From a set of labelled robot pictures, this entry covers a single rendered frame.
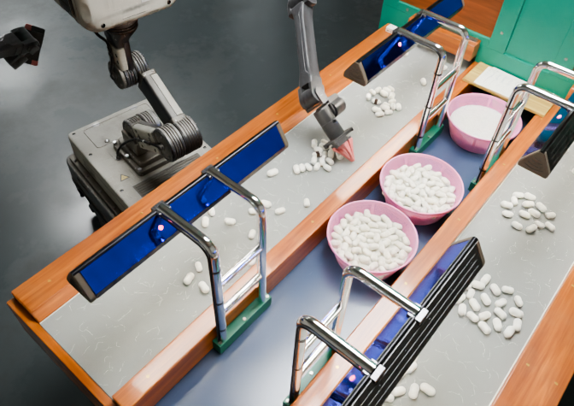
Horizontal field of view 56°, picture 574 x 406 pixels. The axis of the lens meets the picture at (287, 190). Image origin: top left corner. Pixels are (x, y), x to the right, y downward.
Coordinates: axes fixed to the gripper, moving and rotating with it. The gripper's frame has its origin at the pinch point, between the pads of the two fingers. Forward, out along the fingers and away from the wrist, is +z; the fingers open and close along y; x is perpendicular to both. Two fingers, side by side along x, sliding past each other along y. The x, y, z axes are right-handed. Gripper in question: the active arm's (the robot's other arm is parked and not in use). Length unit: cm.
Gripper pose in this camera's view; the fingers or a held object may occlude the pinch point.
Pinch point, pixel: (352, 159)
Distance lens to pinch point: 183.0
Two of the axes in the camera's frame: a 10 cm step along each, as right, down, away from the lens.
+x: -5.2, 2.0, 8.3
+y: 6.5, -5.3, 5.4
